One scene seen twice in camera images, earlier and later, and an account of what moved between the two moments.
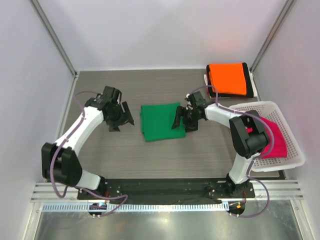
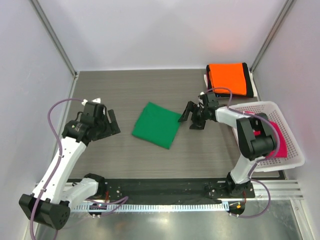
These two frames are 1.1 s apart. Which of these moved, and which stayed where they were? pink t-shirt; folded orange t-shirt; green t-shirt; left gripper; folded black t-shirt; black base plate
Moved: green t-shirt; left gripper
Stayed: pink t-shirt; black base plate; folded orange t-shirt; folded black t-shirt
